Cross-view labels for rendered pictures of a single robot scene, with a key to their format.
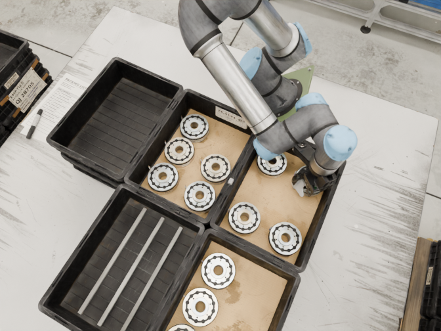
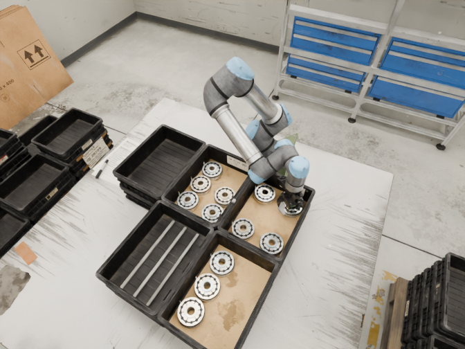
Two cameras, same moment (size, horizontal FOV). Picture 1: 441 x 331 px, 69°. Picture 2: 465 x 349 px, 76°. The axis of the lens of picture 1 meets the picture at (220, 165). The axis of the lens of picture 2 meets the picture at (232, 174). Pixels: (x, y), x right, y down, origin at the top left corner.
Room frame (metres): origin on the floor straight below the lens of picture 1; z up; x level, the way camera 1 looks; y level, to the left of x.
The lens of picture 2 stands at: (-0.36, -0.10, 2.05)
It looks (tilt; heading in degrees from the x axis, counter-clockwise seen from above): 52 degrees down; 6
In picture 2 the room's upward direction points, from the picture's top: straight up
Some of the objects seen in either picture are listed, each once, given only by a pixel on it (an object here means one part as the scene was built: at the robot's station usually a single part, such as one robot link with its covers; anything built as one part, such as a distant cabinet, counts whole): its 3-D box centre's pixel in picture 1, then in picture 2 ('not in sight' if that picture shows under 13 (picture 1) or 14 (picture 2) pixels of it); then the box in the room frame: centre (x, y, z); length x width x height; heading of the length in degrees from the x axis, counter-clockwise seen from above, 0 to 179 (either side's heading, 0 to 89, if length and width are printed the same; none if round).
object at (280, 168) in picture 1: (272, 161); (265, 192); (0.46, -0.18, 0.86); 0.10 x 0.10 x 0.01
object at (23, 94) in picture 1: (27, 90); (95, 152); (1.01, 1.06, 0.41); 0.31 x 0.02 x 0.16; 159
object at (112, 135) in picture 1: (122, 121); (162, 165); (0.57, 0.36, 0.87); 0.40 x 0.30 x 0.11; 156
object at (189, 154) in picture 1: (179, 150); (200, 183); (0.48, 0.14, 0.86); 0.10 x 0.10 x 0.01
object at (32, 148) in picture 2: not in sight; (49, 143); (1.19, 1.59, 0.26); 0.40 x 0.30 x 0.23; 159
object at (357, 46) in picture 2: not in sight; (327, 56); (2.16, -0.70, 0.60); 0.72 x 0.03 x 0.56; 69
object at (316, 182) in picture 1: (317, 174); (292, 195); (0.36, -0.29, 0.99); 0.09 x 0.08 x 0.12; 24
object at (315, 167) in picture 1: (326, 160); (295, 183); (0.37, -0.29, 1.07); 0.08 x 0.08 x 0.05
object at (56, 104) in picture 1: (63, 109); (122, 160); (0.72, 0.67, 0.70); 0.33 x 0.23 x 0.01; 159
